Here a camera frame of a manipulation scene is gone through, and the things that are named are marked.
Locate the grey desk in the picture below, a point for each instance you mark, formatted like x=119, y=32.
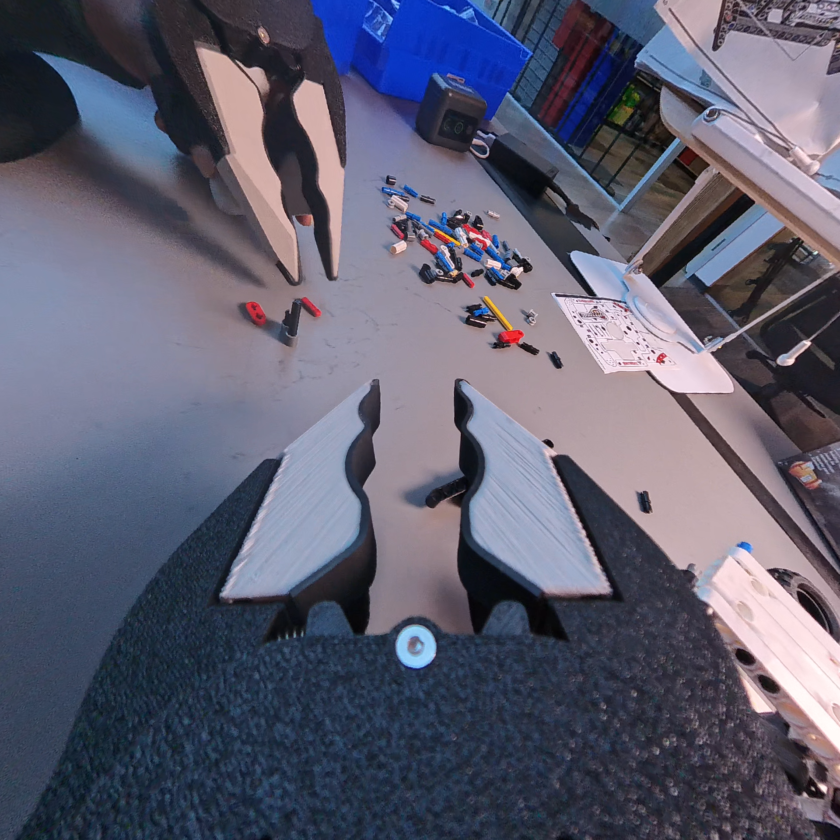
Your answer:
x=164, y=426

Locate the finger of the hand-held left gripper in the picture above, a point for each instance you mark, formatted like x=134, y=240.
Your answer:
x=243, y=131
x=325, y=164

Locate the white book stand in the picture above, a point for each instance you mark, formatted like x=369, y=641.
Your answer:
x=689, y=374

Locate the toy instruction booklet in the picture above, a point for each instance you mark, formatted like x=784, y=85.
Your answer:
x=774, y=65

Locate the small red toy link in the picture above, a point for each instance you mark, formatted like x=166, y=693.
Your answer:
x=254, y=313
x=311, y=307

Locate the black toy tyre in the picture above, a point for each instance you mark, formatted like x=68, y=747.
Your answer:
x=814, y=600

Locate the black power adapter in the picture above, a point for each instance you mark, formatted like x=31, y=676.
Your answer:
x=525, y=164

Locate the black toy pin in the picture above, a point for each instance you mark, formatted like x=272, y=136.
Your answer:
x=446, y=492
x=646, y=502

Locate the red toy beam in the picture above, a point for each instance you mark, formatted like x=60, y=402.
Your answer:
x=510, y=337

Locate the black box device with display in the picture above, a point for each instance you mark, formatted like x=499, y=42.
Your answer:
x=449, y=111

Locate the toy truck chassis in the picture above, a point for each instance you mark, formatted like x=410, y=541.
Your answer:
x=768, y=630

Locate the blue plastic bin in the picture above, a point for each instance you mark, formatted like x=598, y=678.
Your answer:
x=334, y=26
x=446, y=52

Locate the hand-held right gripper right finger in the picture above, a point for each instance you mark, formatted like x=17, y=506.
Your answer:
x=535, y=518

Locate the black toy axle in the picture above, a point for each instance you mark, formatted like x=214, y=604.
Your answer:
x=294, y=315

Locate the clear plastic bag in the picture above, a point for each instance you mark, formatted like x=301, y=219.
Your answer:
x=379, y=16

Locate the toy truck box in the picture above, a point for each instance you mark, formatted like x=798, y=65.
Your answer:
x=817, y=492

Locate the white sticker sheet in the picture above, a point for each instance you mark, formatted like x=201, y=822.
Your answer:
x=610, y=334

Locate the person's left forearm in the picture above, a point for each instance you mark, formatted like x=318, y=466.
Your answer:
x=52, y=65

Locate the pile of small toy pieces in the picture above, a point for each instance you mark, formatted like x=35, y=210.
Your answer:
x=459, y=243

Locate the yellow toy axle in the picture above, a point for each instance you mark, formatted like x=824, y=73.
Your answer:
x=497, y=313

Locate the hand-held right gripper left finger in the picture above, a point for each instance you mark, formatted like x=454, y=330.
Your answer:
x=295, y=525

